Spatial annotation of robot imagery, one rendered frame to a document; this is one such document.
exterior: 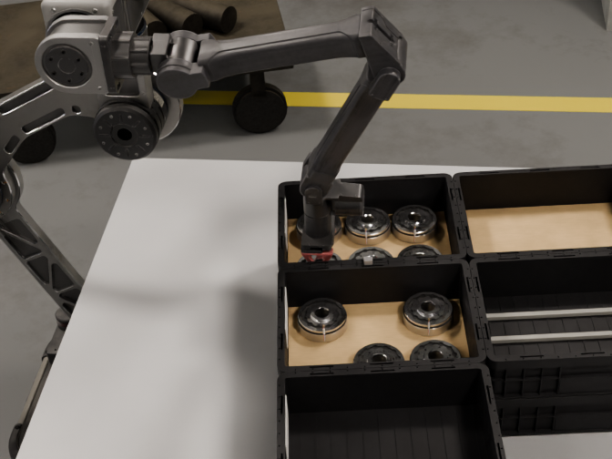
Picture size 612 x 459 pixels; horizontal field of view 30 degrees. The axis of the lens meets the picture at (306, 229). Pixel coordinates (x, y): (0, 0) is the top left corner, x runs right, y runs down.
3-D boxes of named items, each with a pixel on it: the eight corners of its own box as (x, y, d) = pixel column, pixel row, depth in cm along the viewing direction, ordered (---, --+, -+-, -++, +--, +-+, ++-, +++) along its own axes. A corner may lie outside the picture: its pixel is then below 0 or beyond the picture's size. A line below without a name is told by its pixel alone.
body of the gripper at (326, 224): (335, 221, 249) (334, 195, 244) (331, 252, 241) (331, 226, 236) (305, 220, 249) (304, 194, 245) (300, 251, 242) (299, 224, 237)
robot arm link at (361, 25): (392, -8, 197) (389, 33, 191) (411, 47, 207) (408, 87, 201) (158, 33, 211) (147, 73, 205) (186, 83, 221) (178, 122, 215)
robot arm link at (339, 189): (308, 155, 234) (303, 188, 229) (363, 157, 233) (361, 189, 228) (311, 190, 244) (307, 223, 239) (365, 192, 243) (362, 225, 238)
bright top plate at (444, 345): (410, 377, 224) (410, 375, 224) (410, 341, 232) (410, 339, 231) (462, 378, 223) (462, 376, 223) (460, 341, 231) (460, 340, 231)
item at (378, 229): (343, 236, 258) (343, 233, 258) (347, 208, 266) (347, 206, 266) (388, 237, 257) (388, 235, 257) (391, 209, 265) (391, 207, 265)
